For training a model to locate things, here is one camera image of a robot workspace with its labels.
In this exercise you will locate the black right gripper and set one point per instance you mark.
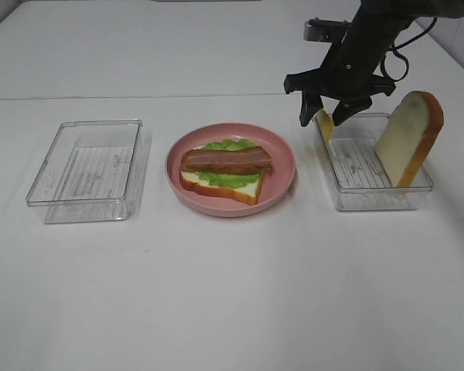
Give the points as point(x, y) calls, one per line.
point(346, 73)

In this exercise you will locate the pink bacon strip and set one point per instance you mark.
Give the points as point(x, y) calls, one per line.
point(250, 156)

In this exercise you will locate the pink round plate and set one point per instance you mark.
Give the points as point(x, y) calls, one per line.
point(274, 185)

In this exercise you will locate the yellow cheese slice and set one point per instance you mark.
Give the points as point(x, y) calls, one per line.
point(325, 125)

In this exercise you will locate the brown bacon strip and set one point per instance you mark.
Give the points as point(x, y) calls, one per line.
point(232, 170)

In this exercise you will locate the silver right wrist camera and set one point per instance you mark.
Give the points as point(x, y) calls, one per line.
point(325, 31)

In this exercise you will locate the left clear plastic tray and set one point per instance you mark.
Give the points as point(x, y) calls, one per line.
point(94, 171)

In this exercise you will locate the bread slice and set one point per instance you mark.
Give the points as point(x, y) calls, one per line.
point(409, 136)
point(248, 194)

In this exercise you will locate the green lettuce leaf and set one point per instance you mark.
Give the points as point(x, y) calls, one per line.
point(225, 180)

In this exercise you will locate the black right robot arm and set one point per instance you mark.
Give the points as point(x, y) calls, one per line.
point(389, 18)

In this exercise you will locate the clear plastic tray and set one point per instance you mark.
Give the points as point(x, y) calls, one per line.
point(355, 177)
point(94, 171)

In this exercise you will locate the right clear plastic tray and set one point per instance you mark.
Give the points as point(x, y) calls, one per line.
point(355, 177)

